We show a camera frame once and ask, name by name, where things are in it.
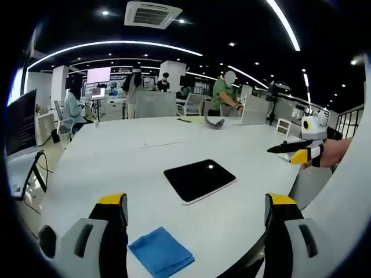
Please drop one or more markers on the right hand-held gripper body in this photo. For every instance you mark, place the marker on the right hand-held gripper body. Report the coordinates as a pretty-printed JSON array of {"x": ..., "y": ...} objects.
[{"x": 313, "y": 127}]

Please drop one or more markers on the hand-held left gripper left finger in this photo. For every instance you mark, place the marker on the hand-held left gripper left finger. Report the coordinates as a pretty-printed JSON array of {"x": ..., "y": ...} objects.
[{"x": 95, "y": 231}]

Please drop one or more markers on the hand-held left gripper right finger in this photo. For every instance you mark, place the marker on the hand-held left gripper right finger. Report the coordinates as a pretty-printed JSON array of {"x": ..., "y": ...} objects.
[{"x": 290, "y": 231}]

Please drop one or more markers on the blue cleaning cloth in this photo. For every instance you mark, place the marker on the blue cleaning cloth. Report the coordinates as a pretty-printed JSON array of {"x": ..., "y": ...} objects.
[{"x": 160, "y": 250}]

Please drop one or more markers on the black tablet pad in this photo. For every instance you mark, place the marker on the black tablet pad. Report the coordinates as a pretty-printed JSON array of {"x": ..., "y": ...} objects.
[{"x": 200, "y": 180}]

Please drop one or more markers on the small white framed box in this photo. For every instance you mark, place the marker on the small white framed box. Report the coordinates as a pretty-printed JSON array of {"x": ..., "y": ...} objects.
[{"x": 283, "y": 127}]

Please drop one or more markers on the black round knob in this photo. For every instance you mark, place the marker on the black round knob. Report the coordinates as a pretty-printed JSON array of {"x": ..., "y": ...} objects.
[{"x": 47, "y": 240}]

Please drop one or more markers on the grey upright panel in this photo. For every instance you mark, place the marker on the grey upright panel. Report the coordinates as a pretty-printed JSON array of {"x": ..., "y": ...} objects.
[{"x": 255, "y": 110}]

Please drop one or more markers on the grey curved object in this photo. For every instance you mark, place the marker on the grey curved object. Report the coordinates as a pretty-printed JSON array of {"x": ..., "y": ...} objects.
[{"x": 214, "y": 122}]

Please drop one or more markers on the white laptop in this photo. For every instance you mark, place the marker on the white laptop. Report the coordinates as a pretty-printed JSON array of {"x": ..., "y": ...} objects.
[{"x": 20, "y": 176}]

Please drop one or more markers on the yellow paper sheet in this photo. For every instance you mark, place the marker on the yellow paper sheet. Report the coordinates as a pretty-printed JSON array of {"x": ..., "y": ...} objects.
[{"x": 192, "y": 120}]

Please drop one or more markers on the white office chair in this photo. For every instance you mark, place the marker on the white office chair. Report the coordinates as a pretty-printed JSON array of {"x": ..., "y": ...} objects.
[
  {"x": 192, "y": 103},
  {"x": 62, "y": 120}
]

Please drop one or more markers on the dark computer monitor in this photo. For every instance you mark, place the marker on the dark computer monitor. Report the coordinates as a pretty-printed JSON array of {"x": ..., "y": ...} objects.
[{"x": 21, "y": 123}]

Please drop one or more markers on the grey partition board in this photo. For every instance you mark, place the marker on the grey partition board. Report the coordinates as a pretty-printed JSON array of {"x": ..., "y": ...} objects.
[{"x": 156, "y": 105}]

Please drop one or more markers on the ceiling air conditioner vent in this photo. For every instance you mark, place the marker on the ceiling air conditioner vent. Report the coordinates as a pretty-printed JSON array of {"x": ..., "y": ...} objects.
[{"x": 152, "y": 14}]

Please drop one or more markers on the wall display screen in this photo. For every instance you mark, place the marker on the wall display screen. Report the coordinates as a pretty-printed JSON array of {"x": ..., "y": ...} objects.
[{"x": 98, "y": 76}]

